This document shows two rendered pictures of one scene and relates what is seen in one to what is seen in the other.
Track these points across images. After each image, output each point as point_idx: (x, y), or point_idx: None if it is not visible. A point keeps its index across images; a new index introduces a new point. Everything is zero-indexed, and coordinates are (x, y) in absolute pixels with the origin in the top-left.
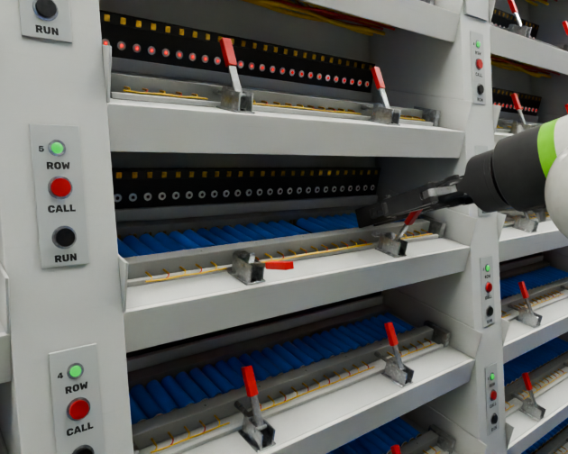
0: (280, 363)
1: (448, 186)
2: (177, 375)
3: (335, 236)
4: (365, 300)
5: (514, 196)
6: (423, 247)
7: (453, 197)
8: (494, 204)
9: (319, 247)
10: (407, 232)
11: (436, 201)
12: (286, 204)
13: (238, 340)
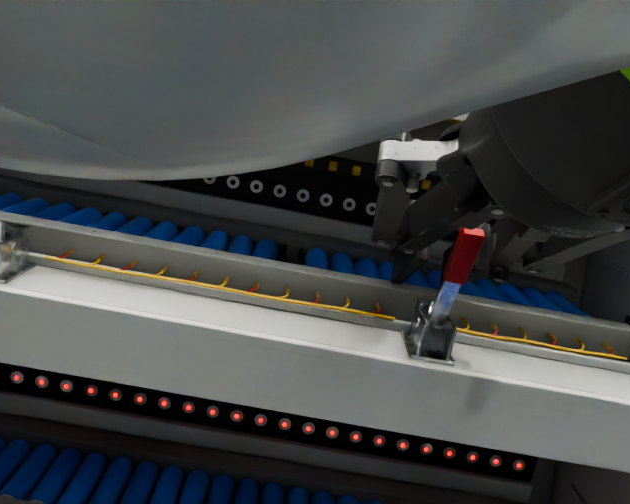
0: (153, 500)
1: (441, 142)
2: None
3: (299, 275)
4: (475, 476)
5: (526, 134)
6: (552, 372)
7: (450, 175)
8: (524, 187)
9: (251, 285)
10: (547, 336)
11: (389, 176)
12: (312, 222)
13: (142, 432)
